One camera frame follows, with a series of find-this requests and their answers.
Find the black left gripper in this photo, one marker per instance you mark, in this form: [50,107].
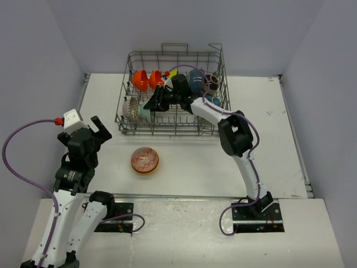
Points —
[102,134]

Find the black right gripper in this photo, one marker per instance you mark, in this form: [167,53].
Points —
[157,103]

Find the grey wire dish rack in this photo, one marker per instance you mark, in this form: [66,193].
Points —
[173,120]

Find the mint green bowl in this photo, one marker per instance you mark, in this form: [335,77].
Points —
[146,115]

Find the brown patterned white bowl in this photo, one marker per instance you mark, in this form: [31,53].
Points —
[130,110]

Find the lime green bowl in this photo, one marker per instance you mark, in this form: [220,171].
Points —
[174,73]

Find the yellow ribbed bowl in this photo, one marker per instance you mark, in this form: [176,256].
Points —
[145,172]

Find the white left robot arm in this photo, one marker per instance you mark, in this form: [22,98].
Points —
[62,241]

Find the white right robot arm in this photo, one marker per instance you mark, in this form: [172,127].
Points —
[238,136]

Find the orange bowl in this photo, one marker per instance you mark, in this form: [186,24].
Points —
[155,80]
[140,80]

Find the orange bowl far left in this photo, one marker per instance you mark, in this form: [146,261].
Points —
[140,80]

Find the dark blue glazed bowl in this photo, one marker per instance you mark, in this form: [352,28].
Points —
[196,80]

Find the blue floral bowl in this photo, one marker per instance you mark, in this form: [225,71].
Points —
[214,100]

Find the black striped bowl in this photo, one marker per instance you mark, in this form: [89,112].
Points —
[211,85]

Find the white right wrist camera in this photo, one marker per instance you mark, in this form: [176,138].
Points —
[167,80]

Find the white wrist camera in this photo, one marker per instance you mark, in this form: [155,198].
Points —
[167,80]
[71,121]

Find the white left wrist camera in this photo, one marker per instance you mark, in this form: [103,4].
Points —
[71,121]

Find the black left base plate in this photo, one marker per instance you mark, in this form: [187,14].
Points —
[123,225]

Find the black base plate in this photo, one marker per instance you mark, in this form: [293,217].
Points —
[269,221]
[123,225]

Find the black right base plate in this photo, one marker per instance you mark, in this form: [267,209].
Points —
[269,221]

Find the right aluminium table rail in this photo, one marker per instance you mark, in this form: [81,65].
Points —
[305,178]

